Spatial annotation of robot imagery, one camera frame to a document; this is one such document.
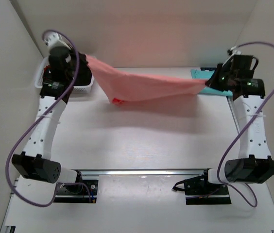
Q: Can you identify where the pink t shirt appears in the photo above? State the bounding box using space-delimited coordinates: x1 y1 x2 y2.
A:
86 55 207 105

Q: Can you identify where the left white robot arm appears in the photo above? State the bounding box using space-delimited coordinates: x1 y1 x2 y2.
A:
12 46 92 183

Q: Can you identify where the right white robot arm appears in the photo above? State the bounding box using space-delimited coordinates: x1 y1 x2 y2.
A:
172 53 274 196

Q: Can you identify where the black and red t shirt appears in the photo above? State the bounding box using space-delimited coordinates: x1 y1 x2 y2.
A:
42 65 92 86

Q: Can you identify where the dark blue label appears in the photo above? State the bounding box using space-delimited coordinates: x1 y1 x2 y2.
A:
200 67 216 71

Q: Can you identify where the teal folded t shirt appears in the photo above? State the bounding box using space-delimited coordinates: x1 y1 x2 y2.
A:
190 68 233 97

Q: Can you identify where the white plastic basket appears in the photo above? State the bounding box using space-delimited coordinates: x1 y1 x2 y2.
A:
34 57 95 95

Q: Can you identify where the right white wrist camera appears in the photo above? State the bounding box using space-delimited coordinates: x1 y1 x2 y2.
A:
226 46 242 62

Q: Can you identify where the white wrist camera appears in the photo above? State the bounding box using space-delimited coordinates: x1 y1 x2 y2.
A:
43 32 68 50
226 46 242 62

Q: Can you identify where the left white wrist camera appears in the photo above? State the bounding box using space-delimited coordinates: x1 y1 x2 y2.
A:
43 32 68 50

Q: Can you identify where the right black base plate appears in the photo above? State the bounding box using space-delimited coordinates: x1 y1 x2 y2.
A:
172 174 232 205

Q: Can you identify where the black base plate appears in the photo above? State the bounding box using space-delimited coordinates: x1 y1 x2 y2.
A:
172 174 232 205
54 176 99 204

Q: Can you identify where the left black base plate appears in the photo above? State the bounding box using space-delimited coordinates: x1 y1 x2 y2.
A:
54 176 99 204

